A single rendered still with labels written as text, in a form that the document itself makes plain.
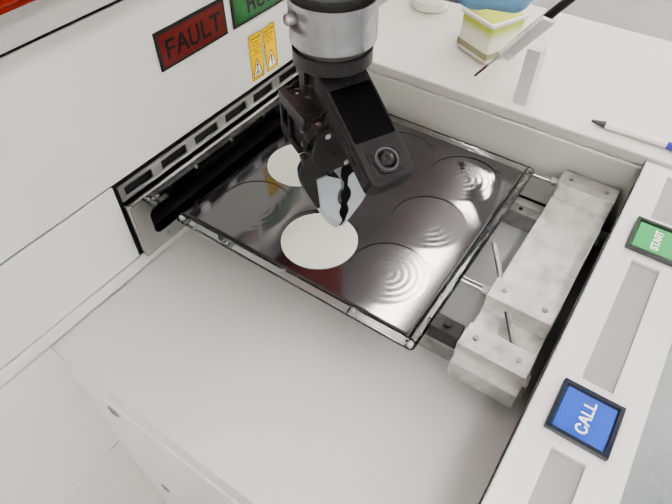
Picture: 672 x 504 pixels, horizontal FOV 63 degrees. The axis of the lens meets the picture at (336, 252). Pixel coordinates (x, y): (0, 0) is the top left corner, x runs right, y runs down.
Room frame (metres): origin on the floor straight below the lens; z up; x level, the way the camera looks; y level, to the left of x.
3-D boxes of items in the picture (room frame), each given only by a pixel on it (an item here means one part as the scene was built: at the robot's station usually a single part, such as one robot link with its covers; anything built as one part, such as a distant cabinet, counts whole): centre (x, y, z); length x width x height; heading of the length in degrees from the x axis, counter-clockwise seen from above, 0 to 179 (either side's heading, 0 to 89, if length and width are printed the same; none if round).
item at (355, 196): (0.46, -0.01, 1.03); 0.06 x 0.03 x 0.09; 27
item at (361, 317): (0.43, 0.06, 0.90); 0.37 x 0.01 x 0.01; 56
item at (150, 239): (0.69, 0.15, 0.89); 0.44 x 0.02 x 0.10; 146
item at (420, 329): (0.48, -0.19, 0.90); 0.38 x 0.01 x 0.01; 146
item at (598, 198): (0.59, -0.36, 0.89); 0.08 x 0.03 x 0.03; 56
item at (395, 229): (0.58, -0.04, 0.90); 0.34 x 0.34 x 0.01; 56
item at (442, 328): (0.35, -0.13, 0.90); 0.04 x 0.02 x 0.03; 56
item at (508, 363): (0.32, -0.18, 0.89); 0.08 x 0.03 x 0.03; 56
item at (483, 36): (0.86, -0.25, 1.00); 0.07 x 0.07 x 0.07; 31
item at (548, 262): (0.45, -0.27, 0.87); 0.36 x 0.08 x 0.03; 146
